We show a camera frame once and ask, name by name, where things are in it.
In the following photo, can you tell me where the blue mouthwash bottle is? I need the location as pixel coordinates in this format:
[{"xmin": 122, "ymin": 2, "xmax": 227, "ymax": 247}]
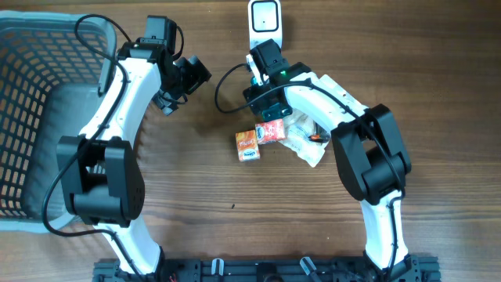
[{"xmin": 250, "ymin": 77, "xmax": 262, "ymax": 86}]

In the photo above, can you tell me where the red snack packet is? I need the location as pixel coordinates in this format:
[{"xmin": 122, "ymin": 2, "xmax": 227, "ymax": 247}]
[{"xmin": 255, "ymin": 119, "xmax": 286, "ymax": 145}]

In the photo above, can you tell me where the white resealable pouch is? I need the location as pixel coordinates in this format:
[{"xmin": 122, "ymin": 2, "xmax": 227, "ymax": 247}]
[{"xmin": 278, "ymin": 74, "xmax": 369, "ymax": 168}]

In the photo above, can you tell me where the orange small carton box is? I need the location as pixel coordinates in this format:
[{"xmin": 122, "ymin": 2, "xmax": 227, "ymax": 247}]
[{"xmin": 236, "ymin": 129, "xmax": 261, "ymax": 162}]

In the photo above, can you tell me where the black red packaged item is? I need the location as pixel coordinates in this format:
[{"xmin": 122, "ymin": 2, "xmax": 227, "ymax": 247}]
[{"xmin": 308, "ymin": 133, "xmax": 331, "ymax": 143}]

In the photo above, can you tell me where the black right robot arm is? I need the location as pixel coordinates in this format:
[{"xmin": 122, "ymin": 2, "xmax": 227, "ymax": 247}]
[{"xmin": 243, "ymin": 39, "xmax": 411, "ymax": 280}]

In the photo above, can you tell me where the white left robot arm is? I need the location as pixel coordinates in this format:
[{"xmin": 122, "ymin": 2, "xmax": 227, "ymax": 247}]
[{"xmin": 52, "ymin": 16, "xmax": 211, "ymax": 281}]

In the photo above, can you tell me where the white barcode scanner box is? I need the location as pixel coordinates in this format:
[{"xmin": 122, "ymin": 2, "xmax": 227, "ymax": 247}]
[{"xmin": 247, "ymin": 0, "xmax": 283, "ymax": 49}]

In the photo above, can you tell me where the grey plastic lattice basket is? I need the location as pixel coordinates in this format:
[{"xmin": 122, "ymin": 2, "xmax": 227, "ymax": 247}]
[{"xmin": 1, "ymin": 10, "xmax": 117, "ymax": 233}]

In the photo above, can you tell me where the black right camera cable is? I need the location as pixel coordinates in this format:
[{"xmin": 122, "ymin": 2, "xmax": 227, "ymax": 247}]
[{"xmin": 214, "ymin": 63, "xmax": 406, "ymax": 282}]

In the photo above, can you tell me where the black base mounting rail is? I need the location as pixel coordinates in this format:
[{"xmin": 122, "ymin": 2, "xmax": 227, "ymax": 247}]
[{"xmin": 92, "ymin": 256, "xmax": 442, "ymax": 282}]

